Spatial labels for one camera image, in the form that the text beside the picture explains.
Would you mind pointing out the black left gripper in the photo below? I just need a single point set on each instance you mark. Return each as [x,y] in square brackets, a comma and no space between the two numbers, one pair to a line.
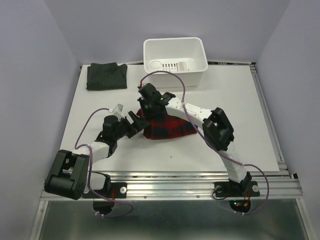
[138,124]

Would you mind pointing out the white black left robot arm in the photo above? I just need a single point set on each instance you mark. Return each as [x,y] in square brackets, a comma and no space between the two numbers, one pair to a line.
[71,174]

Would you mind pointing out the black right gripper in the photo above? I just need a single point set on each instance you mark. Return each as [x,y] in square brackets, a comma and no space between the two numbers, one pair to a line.
[146,114]

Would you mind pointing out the grey polka dot skirt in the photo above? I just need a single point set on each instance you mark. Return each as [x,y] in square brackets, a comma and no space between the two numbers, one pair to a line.
[107,76]

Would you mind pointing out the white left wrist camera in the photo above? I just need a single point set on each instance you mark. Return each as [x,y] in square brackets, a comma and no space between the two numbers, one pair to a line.
[117,111]

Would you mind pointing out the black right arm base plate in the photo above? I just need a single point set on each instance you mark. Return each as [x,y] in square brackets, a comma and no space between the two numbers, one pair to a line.
[239,200]

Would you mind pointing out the red black plaid skirt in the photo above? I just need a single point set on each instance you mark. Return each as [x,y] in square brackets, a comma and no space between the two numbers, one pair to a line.
[165,127]

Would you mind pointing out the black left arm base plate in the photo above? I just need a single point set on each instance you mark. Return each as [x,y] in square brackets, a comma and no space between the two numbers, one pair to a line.
[110,209]

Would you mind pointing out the white plastic bin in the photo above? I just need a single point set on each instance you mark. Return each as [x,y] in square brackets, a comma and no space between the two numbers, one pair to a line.
[182,56]

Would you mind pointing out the aluminium table rail frame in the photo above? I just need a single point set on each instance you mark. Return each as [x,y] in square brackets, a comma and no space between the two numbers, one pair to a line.
[283,217]

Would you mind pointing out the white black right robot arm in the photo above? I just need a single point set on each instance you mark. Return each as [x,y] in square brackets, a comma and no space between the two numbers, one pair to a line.
[218,132]

